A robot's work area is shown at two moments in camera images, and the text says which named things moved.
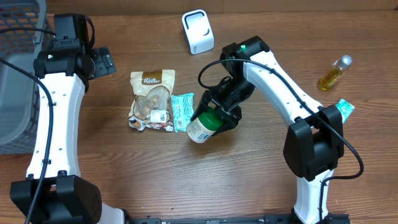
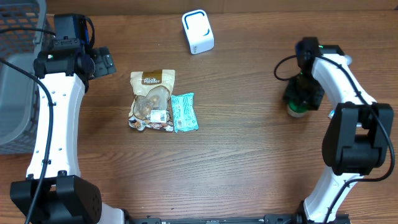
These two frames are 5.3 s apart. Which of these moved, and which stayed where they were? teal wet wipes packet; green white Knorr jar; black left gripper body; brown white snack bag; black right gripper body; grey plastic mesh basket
Moved: green white Knorr jar; black right gripper body
Stayed: teal wet wipes packet; brown white snack bag; grey plastic mesh basket; black left gripper body
